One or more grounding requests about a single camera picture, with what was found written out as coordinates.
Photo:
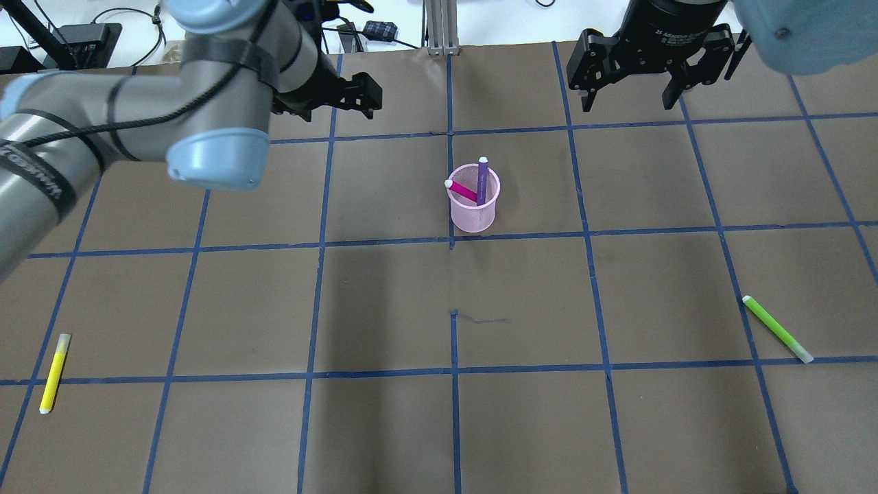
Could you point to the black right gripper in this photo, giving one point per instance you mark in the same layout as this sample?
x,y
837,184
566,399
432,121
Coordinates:
x,y
675,22

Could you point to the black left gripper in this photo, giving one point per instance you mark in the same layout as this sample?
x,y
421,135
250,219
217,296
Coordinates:
x,y
328,88

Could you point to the pink pen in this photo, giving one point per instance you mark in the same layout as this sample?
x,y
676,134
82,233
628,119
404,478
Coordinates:
x,y
461,190

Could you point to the purple pen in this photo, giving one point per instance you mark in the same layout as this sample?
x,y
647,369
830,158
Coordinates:
x,y
482,181

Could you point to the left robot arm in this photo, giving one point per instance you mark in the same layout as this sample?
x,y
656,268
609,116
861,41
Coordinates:
x,y
242,62

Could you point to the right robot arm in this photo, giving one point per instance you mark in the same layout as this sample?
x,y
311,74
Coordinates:
x,y
802,37

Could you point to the pink mesh cup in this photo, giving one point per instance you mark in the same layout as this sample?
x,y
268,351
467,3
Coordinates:
x,y
465,214

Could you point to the green pen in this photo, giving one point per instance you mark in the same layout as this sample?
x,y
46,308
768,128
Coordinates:
x,y
776,328

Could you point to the yellow pen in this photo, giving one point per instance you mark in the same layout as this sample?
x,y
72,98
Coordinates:
x,y
54,377

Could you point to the aluminium frame post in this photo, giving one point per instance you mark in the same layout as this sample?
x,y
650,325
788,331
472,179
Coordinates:
x,y
440,33

